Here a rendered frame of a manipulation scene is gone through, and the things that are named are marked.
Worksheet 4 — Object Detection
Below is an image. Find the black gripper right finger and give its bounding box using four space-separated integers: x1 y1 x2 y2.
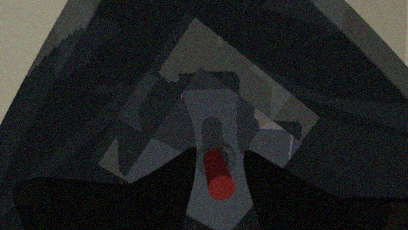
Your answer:
244 150 408 230

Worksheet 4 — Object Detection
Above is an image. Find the red peg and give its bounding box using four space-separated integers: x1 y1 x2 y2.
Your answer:
203 148 235 200

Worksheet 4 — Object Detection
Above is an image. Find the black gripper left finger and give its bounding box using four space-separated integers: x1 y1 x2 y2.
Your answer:
13 147 197 230

